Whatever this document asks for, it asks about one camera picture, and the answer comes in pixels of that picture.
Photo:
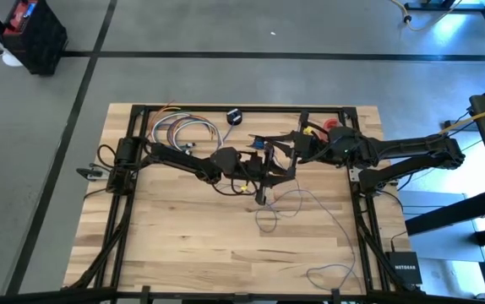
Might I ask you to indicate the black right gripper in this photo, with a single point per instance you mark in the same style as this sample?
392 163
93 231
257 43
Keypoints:
316 145

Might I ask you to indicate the grey metal mounting plate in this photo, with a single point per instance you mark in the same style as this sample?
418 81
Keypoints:
88 173
355 175

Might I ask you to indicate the black red toolbox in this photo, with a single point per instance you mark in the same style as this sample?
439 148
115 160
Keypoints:
39 42

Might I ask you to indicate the small black roll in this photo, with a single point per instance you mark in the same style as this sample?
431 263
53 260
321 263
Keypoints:
234 118

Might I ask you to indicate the black floor stand frame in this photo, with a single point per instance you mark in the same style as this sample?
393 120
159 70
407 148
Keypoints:
432 7

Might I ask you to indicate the black Netgear network switch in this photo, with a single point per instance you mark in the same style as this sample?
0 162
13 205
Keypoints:
404 270

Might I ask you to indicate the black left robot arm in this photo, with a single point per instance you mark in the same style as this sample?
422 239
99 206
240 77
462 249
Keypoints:
175 158

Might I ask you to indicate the small blue connector module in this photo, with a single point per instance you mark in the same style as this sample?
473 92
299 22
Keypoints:
259 142

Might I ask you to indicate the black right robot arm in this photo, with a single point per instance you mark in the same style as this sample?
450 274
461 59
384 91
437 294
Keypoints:
415 148

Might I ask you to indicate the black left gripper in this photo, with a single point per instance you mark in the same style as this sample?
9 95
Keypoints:
251 164

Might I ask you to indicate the red tape dispenser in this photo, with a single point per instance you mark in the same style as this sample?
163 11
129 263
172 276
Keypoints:
332 123

